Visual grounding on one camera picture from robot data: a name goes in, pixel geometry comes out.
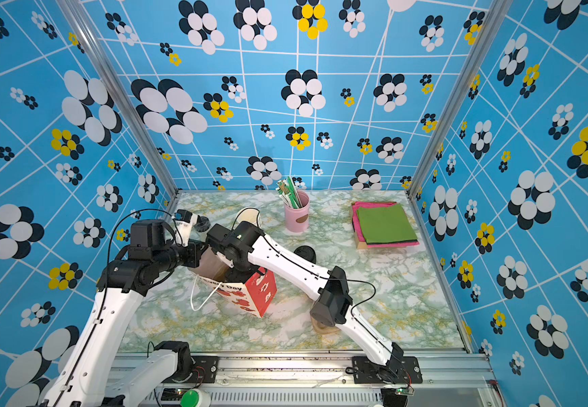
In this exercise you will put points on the clear jar black lid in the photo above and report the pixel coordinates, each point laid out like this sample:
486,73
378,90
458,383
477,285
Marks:
203,224

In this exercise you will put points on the aluminium frame post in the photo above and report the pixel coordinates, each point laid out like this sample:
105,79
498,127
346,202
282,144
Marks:
493,21
95,50

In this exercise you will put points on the left aluminium frame post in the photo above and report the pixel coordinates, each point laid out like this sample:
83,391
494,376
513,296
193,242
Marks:
95,50

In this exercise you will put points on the green push button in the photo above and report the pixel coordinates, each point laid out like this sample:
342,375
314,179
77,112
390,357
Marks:
195,397

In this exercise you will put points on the stack of white paper cups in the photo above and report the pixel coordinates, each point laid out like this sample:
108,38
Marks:
251,215

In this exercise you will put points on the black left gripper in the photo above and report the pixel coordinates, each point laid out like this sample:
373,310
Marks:
195,248

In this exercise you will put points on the red white paper gift bag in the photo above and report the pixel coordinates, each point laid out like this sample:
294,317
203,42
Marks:
250,291

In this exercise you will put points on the brown pulp cup carrier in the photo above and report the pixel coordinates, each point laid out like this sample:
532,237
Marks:
322,329

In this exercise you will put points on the pink straw holder cup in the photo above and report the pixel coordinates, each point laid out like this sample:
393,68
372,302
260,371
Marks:
297,220

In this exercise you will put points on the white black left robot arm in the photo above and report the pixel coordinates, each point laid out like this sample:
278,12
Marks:
154,248

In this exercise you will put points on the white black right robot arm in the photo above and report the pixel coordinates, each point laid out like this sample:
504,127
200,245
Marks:
332,303

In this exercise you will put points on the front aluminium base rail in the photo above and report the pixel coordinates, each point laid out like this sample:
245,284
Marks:
433,377

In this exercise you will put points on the right aluminium frame post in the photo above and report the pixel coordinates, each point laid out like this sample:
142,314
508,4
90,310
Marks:
493,21

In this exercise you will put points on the green wrapped straws bundle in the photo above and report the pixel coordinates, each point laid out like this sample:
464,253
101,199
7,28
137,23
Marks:
289,193

